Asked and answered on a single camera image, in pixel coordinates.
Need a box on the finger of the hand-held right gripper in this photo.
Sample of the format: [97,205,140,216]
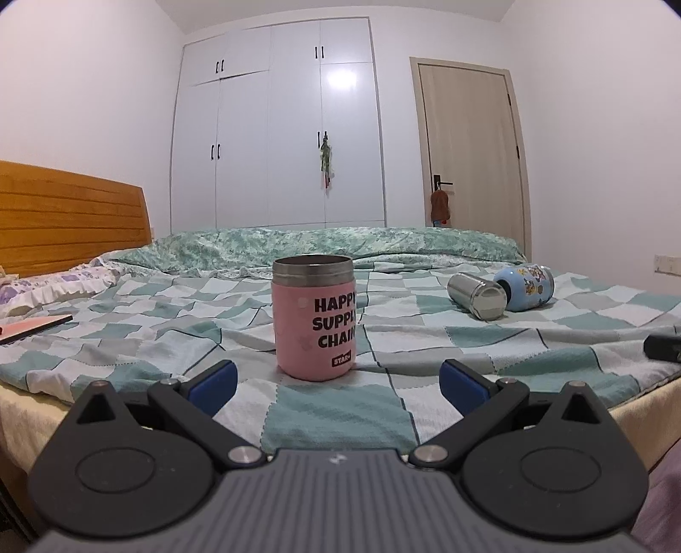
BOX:
[643,335,681,365]

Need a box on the wooden headboard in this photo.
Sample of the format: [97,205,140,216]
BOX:
[0,160,153,279]

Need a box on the green floral quilt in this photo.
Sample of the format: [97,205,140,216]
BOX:
[106,226,525,278]

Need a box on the white wardrobe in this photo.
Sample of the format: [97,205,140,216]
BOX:
[169,17,387,235]

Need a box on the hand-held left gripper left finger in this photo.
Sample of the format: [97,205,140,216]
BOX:
[68,359,269,475]

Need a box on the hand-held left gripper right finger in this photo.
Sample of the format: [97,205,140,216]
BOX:
[407,359,614,473]

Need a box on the blue cartoon print bottle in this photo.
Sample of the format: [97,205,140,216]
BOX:
[493,263,555,312]

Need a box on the purple floral pillow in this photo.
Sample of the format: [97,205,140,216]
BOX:
[0,264,129,321]

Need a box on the beige door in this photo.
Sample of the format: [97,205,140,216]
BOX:
[409,57,532,257]

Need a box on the green hanging ornament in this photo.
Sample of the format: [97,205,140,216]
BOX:
[318,133,334,190]

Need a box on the red book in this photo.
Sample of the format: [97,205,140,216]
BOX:
[0,314,74,346]

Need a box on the pink cup with steel rim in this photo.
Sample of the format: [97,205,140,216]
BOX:
[271,255,358,382]

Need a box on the checked green white blanket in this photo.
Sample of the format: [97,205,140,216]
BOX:
[0,259,681,459]

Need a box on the stainless steel cup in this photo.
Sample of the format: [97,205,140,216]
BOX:
[447,272,507,321]

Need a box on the brown bag on door handle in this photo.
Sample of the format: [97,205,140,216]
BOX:
[430,188,452,228]

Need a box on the beige bed sheet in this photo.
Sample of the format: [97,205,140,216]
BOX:
[0,372,681,482]

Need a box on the pink cloth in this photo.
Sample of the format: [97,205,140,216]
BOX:
[630,454,681,553]

